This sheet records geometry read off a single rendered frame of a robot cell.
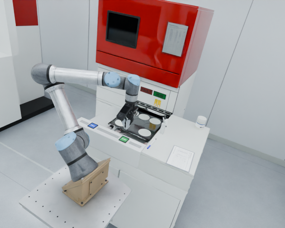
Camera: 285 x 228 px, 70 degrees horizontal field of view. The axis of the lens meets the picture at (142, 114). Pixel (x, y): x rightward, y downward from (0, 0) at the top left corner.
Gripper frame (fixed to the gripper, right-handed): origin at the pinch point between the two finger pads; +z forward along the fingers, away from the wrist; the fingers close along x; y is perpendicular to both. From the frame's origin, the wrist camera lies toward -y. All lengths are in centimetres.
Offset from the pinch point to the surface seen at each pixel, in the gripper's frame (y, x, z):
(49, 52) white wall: 200, 300, 51
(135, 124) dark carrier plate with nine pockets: 31.3, 6.7, 15.7
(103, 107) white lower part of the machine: 57, 58, 30
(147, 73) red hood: 53, 14, -22
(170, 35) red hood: 53, 1, -55
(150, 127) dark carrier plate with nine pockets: 35.7, -5.1, 15.8
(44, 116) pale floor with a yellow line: 86, 186, 106
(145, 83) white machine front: 58, 16, -10
